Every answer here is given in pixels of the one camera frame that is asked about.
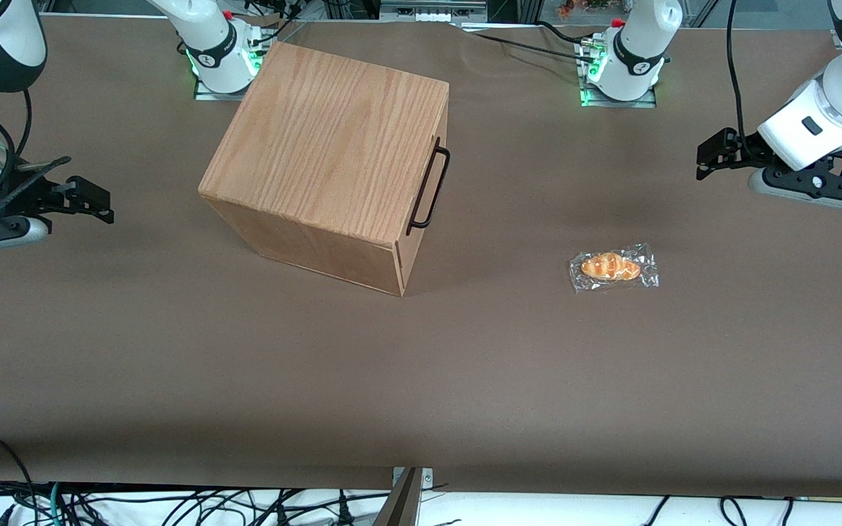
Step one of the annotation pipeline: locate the black cable on table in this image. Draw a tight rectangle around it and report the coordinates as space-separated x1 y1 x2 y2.
463 28 591 58

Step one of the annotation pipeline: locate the croissant in clear wrapper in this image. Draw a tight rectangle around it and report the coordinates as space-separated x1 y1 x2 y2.
569 243 660 294

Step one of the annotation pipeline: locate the wooden lower drawer front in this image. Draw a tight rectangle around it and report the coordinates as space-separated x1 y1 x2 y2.
396 234 423 297

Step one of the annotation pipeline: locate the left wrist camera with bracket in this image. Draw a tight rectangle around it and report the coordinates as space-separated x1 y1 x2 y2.
748 148 842 211

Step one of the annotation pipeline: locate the aluminium frame rail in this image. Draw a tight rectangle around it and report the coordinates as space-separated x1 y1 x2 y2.
380 0 488 23

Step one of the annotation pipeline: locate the metal table edge bracket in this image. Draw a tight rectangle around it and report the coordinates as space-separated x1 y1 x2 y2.
392 467 435 492

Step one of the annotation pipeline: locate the oak wooden drawer cabinet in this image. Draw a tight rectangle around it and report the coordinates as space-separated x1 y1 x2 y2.
198 42 451 297

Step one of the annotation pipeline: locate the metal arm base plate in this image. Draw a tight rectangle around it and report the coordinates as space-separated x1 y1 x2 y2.
193 72 255 101
580 86 658 109

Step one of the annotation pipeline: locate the dark angled pole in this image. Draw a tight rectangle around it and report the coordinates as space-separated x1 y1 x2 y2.
372 468 422 526

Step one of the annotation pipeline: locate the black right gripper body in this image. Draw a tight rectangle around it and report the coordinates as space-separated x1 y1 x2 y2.
0 156 72 236

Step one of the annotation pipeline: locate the wooden drawer with black handle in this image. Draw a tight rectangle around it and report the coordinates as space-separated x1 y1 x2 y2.
396 80 452 253

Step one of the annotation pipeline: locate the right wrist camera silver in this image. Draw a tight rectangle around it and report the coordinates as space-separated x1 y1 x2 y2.
0 216 51 256

